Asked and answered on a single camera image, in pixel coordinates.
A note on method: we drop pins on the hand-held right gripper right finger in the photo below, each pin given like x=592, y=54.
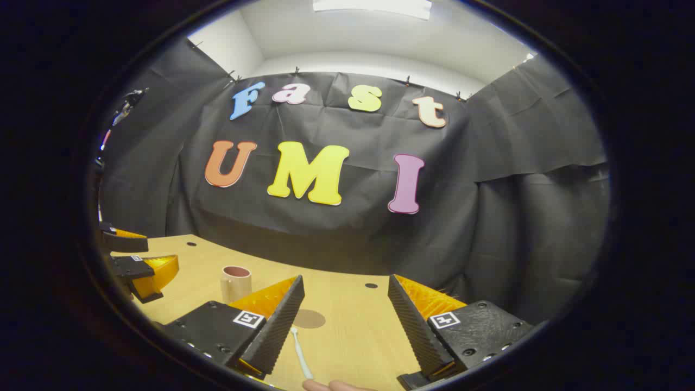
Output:
x=415, y=331

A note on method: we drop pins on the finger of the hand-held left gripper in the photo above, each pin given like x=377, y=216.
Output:
x=130, y=267
x=122, y=241

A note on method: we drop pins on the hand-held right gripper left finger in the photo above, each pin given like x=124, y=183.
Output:
x=279, y=326

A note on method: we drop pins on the round brown coaster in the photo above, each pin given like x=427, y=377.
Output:
x=311, y=319

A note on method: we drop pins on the pale green toothbrush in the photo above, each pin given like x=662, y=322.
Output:
x=300, y=353

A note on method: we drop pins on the beige cup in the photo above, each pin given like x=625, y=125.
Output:
x=236, y=285

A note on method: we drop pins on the wooden desktop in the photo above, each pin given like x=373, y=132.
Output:
x=353, y=336

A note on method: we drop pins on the black backdrop cloth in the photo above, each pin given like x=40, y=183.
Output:
x=347, y=239

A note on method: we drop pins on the ceiling light panel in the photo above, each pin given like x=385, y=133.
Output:
x=372, y=6

